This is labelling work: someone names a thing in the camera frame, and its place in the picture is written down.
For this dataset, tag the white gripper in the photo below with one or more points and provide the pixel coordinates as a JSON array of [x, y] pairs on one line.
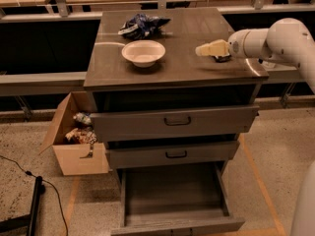
[[236, 44]]

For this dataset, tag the dark rxbar chocolate bar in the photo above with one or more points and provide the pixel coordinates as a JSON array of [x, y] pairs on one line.
[[222, 59]]

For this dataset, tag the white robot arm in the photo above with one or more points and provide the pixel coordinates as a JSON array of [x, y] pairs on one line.
[[286, 41]]

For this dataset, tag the grey drawer cabinet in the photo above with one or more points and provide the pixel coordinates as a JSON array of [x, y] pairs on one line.
[[179, 80]]

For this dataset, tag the grey top drawer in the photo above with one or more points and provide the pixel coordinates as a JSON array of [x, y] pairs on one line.
[[168, 124]]

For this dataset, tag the grey drawer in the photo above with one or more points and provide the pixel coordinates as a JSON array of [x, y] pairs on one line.
[[170, 155], [168, 124], [174, 200]]

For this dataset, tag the grey middle drawer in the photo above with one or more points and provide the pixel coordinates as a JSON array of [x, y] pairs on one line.
[[170, 155]]

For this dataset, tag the grey bottom drawer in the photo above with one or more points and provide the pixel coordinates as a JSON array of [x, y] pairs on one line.
[[174, 200]]

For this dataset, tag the white paper bowl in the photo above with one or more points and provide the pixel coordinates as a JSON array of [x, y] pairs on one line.
[[143, 53]]

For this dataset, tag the blue crumpled chip bag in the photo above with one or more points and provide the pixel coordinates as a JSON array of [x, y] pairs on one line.
[[142, 26]]

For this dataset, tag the snack bag upper in box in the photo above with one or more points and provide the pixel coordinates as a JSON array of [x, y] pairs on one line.
[[83, 118]]

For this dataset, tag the snack bag in box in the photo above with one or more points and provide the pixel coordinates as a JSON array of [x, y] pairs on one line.
[[82, 136], [83, 118]]

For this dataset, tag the snack bag lower in box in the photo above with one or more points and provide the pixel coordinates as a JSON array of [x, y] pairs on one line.
[[82, 136]]

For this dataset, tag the cardboard box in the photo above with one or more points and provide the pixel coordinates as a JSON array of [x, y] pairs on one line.
[[73, 159]]

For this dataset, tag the black stand leg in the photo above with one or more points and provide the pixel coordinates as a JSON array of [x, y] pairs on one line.
[[27, 220]]

